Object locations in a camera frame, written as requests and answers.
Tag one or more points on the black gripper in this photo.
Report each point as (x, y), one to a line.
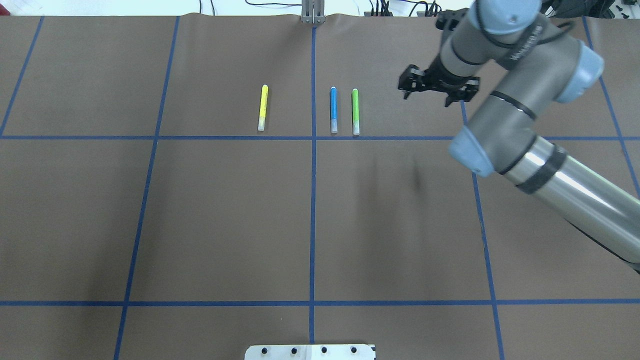
(436, 76)

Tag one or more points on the blue highlighter pen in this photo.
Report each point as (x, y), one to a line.
(333, 108)

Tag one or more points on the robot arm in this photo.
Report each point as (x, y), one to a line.
(544, 64)

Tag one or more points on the green highlighter pen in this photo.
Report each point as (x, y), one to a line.
(356, 112)

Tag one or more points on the yellow highlighter pen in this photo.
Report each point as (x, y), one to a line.
(263, 108)

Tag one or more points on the brown paper table mat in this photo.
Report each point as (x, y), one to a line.
(145, 217)

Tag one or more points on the aluminium frame post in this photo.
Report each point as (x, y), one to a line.
(313, 12)

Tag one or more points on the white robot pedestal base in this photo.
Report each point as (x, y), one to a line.
(358, 351)

